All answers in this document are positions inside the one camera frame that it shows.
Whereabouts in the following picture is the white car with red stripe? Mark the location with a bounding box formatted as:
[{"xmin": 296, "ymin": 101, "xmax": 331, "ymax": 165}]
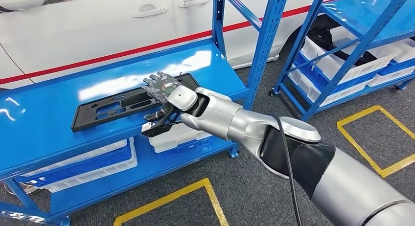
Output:
[{"xmin": 0, "ymin": 0, "xmax": 373, "ymax": 90}]

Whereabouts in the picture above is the black plastic plate frame part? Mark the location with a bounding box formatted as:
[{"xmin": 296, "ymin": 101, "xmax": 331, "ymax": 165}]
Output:
[{"xmin": 71, "ymin": 72, "xmax": 200, "ymax": 133}]

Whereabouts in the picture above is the blue wheeled shelf rack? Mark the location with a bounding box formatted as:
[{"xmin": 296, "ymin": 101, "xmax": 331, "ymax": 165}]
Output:
[
  {"xmin": 269, "ymin": 0, "xmax": 415, "ymax": 121},
  {"xmin": 391, "ymin": 78, "xmax": 415, "ymax": 92}
]

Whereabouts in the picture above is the blue steel shelf rack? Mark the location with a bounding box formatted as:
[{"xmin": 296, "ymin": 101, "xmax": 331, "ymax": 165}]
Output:
[{"xmin": 0, "ymin": 0, "xmax": 290, "ymax": 226}]

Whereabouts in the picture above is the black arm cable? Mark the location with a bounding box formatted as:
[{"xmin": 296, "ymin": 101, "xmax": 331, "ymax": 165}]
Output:
[{"xmin": 269, "ymin": 113, "xmax": 304, "ymax": 226}]

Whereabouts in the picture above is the chrome stanchion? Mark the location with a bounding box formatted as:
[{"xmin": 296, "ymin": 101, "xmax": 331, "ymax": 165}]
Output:
[{"xmin": 3, "ymin": 181, "xmax": 41, "ymax": 196}]

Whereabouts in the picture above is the black car part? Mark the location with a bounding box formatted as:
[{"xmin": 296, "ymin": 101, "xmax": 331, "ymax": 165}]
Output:
[{"xmin": 308, "ymin": 25, "xmax": 377, "ymax": 68}]

